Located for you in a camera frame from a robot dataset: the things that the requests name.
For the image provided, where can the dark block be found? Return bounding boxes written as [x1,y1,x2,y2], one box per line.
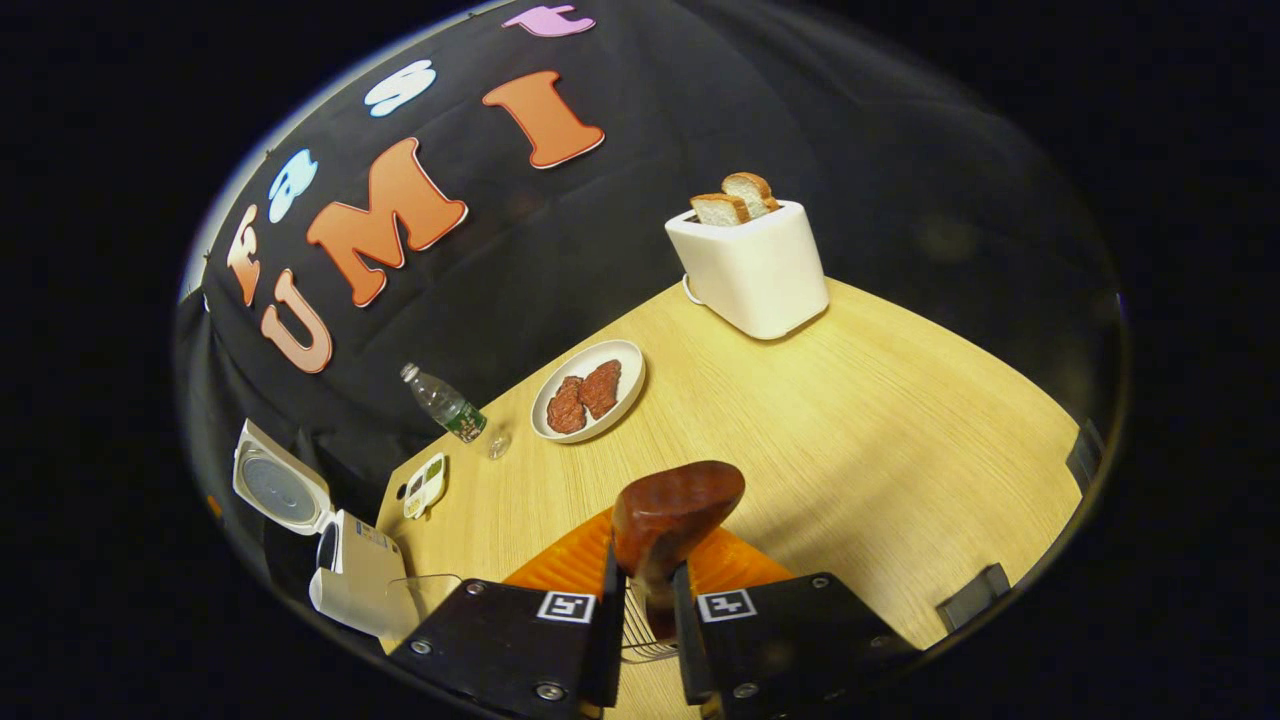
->
[935,563,1011,633]
[1065,418,1106,496]

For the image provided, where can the white plate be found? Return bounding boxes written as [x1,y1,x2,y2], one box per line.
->
[530,340,647,444]

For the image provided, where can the white rice cooker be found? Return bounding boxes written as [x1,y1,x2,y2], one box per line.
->
[232,420,421,641]

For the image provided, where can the white toaster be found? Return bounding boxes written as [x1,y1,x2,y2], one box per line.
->
[665,200,831,341]

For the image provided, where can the brown wooden spoon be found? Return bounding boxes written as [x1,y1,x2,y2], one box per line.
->
[612,460,746,641]

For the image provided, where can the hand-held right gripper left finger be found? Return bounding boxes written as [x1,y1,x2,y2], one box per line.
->
[390,510,626,720]

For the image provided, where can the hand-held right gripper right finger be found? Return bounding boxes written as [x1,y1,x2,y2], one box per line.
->
[672,527,916,720]

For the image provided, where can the clear rice container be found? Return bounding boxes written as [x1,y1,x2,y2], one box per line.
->
[385,573,466,633]

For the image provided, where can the white divided grain tray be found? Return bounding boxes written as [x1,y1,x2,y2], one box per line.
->
[403,453,448,521]

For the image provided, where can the clear plastic water bottle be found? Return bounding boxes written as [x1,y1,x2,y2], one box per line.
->
[400,362,513,461]

